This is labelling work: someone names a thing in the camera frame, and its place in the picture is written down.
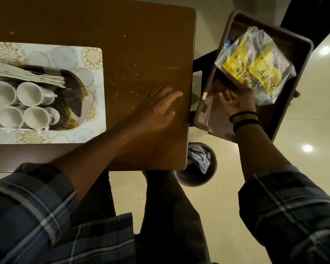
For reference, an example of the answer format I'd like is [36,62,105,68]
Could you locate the clear bag of yellow packets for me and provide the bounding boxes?
[214,26,297,106]

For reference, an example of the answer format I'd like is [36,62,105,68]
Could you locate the round grey waste bin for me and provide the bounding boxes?
[174,142,218,187]

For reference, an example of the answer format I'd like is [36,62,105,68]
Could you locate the person's left hand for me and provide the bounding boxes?
[128,86,183,138]

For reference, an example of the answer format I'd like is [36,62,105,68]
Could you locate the person's left forearm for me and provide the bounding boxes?
[51,118,143,202]

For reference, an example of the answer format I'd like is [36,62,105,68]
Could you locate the dark tray stand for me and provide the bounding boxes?
[190,51,218,127]

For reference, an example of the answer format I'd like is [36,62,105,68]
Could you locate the dark patterned serving tray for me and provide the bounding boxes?
[0,64,90,131]

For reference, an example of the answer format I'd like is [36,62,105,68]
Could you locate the brown plastic tray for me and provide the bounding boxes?
[193,9,314,143]

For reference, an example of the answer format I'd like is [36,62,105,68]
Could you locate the person's right forearm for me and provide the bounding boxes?
[235,124,292,182]

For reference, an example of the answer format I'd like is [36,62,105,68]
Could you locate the white cup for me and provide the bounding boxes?
[23,106,60,131]
[0,105,25,129]
[0,81,18,106]
[16,82,58,107]

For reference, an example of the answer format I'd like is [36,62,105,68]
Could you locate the dark furniture piece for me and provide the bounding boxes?
[280,0,330,50]

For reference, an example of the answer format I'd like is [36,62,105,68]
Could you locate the black wristband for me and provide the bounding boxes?
[233,119,262,133]
[229,111,258,123]

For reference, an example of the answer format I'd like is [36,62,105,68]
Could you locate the crumpled white wrappers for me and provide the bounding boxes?
[188,150,211,174]

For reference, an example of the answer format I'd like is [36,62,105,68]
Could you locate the dark trousers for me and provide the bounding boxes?
[71,170,211,264]

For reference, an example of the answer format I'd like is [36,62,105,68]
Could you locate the white gold floral placemat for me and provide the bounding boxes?
[0,42,107,144]

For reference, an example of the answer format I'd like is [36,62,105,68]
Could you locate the bundle of pale stir sticks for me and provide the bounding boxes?
[0,59,66,89]

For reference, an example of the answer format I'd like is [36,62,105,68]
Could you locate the person's right hand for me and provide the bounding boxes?
[219,78,257,116]

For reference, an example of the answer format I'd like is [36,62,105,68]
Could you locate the blue plaid shirt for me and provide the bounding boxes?
[0,162,330,264]

